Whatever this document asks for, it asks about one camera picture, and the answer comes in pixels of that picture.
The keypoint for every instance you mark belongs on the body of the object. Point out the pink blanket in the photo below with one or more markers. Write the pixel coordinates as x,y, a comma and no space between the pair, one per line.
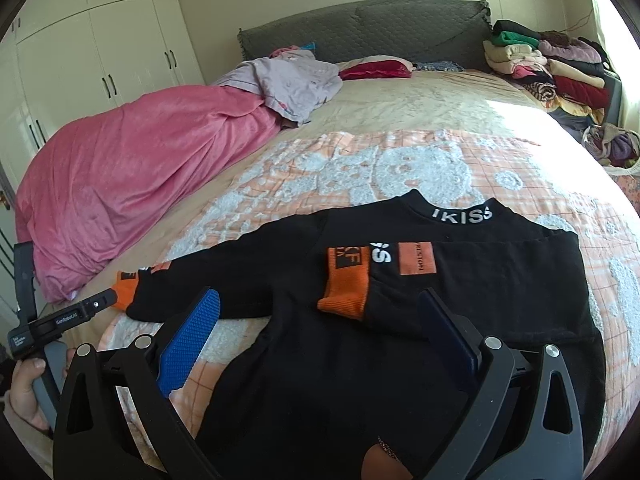
130,175

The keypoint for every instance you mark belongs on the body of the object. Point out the black sweater with orange cuffs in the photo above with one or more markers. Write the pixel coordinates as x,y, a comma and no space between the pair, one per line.
310,340

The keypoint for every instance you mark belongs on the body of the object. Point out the pile of folded clothes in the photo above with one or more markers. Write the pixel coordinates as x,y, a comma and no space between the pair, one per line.
555,67

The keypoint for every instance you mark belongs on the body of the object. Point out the person's right hand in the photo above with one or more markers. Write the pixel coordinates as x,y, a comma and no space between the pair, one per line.
382,462

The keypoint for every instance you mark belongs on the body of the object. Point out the lilac garment on bed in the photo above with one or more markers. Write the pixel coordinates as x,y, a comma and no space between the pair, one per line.
295,80

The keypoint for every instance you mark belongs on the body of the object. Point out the person's left hand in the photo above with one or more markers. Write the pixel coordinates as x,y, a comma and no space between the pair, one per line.
22,390

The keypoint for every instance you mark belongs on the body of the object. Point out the grey padded headboard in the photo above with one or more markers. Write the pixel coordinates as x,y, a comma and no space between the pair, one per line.
380,30

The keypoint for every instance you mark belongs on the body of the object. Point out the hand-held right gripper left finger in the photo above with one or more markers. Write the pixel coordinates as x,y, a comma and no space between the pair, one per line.
192,340

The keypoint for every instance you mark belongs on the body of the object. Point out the blue patterned pillow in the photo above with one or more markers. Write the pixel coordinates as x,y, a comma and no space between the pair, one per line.
437,66

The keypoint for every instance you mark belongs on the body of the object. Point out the beige bedsheet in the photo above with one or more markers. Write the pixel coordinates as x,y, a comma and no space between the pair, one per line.
425,97

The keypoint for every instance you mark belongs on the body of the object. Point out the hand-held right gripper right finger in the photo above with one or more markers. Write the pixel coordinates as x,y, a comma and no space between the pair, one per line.
445,332

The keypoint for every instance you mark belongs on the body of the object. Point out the white wardrobe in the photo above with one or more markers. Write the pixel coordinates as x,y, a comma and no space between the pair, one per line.
100,45

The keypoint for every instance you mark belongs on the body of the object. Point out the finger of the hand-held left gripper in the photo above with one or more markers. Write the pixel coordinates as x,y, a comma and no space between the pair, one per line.
97,305

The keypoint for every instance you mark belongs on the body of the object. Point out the red pillow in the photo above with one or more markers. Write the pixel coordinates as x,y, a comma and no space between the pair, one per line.
375,69

